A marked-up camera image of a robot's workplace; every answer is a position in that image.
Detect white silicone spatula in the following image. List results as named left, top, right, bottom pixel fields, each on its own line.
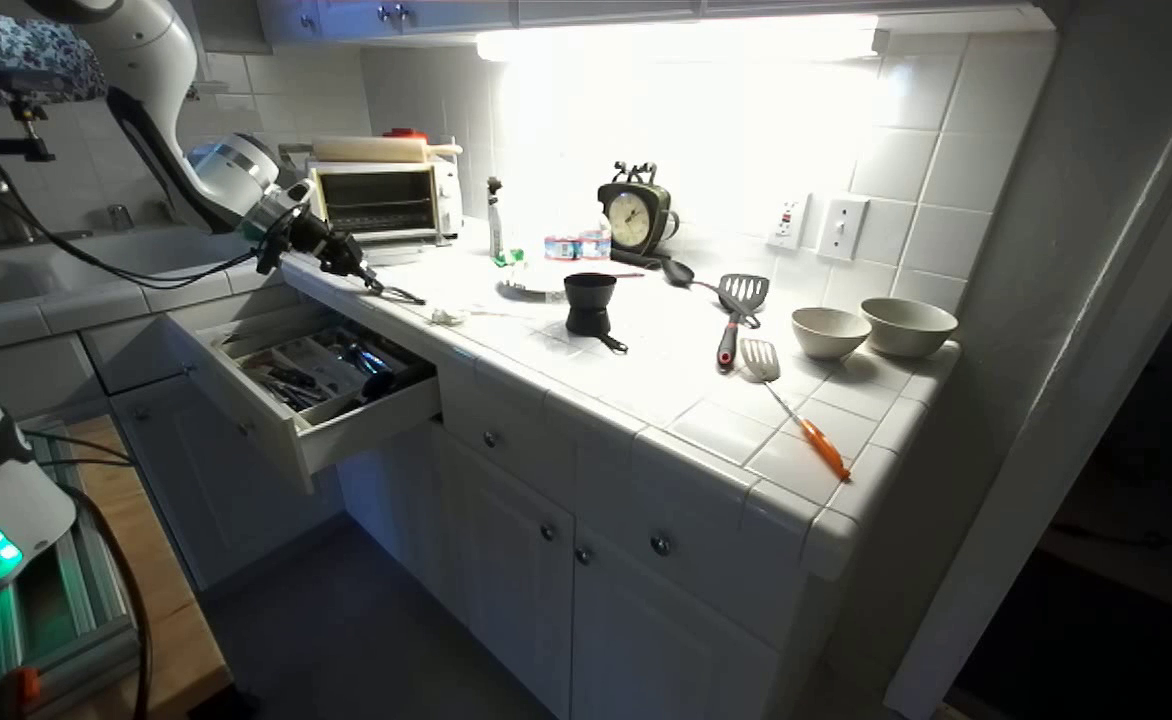
left=735, top=331, right=784, bottom=387

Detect small black pot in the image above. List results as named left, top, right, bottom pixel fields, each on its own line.
left=562, top=268, right=634, bottom=355

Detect black plastic ladle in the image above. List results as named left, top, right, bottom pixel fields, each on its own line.
left=610, top=246, right=700, bottom=293

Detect wooden base board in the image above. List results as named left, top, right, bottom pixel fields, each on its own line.
left=69, top=411, right=236, bottom=720

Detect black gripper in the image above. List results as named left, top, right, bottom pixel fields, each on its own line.
left=293, top=208, right=385, bottom=287

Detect white wall switch plate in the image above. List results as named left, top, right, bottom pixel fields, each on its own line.
left=815, top=193, right=876, bottom=268

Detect white ceramic bowl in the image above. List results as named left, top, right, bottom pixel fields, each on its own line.
left=857, top=293, right=963, bottom=359
left=787, top=306, right=876, bottom=363

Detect white wall cabinets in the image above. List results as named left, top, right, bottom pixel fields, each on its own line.
left=258, top=0, right=1055, bottom=43

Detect white corner base cabinet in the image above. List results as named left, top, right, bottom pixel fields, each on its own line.
left=0, top=233, right=350, bottom=597

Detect under cabinet light strip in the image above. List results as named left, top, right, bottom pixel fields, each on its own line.
left=473, top=11, right=883, bottom=69

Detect white kitchen drawer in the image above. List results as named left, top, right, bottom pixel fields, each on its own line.
left=167, top=293, right=445, bottom=491

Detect green lit robot stand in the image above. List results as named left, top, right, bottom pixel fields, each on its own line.
left=0, top=512, right=141, bottom=706

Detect clear water bottle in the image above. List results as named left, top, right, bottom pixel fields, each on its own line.
left=542, top=233, right=589, bottom=268

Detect white wooden cutlery organizer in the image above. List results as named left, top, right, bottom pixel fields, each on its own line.
left=218, top=315, right=435, bottom=424

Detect slim white bottle dark cap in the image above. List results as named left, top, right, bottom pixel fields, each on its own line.
left=480, top=171, right=509, bottom=268

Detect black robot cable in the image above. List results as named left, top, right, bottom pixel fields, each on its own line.
left=0, top=96, right=267, bottom=293

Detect floral patterned curtain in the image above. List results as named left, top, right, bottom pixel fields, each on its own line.
left=0, top=5, right=118, bottom=105

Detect orange handled tool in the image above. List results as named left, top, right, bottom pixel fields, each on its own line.
left=766, top=384, right=857, bottom=488

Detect white wall outlet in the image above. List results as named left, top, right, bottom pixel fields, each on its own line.
left=766, top=193, right=815, bottom=257

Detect black floor cable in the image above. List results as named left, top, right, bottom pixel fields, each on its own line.
left=17, top=420, right=155, bottom=720

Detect slotted spatula red handle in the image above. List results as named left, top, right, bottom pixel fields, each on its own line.
left=713, top=268, right=777, bottom=375

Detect white toaster oven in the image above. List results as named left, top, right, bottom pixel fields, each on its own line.
left=297, top=131, right=468, bottom=254

